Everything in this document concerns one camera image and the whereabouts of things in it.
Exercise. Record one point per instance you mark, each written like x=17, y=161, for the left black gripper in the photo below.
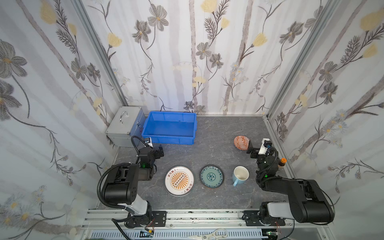
x=157, y=151

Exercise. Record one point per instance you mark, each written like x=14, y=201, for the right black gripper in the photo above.
x=254, y=150

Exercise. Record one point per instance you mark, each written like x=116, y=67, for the blue plastic bin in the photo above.
x=171, y=128

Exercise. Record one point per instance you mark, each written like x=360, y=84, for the orange sunburst plate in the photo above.
x=179, y=181

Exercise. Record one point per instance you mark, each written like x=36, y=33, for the teal patterned small plate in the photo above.
x=212, y=176

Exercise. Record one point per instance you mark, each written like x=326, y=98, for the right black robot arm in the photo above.
x=307, y=202

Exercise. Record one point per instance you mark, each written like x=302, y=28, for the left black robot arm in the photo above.
x=118, y=186

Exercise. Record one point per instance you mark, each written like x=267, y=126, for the red patterned bowl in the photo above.
x=242, y=143

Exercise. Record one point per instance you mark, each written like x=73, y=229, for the brown bottle orange cap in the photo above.
x=282, y=163

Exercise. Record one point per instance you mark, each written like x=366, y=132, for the silver metal case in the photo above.
x=128, y=122

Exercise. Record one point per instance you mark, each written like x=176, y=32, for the light blue mug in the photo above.
x=240, y=175

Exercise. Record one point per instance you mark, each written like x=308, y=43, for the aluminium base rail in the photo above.
x=224, y=224

